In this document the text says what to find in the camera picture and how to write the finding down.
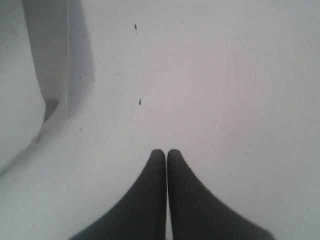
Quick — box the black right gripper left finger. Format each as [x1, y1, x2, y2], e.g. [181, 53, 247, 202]
[72, 149, 167, 240]

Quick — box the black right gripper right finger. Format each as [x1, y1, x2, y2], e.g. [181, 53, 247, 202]
[167, 149, 274, 240]

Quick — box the white canvas duffel bag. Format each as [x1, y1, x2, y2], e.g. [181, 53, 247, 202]
[0, 0, 96, 176]

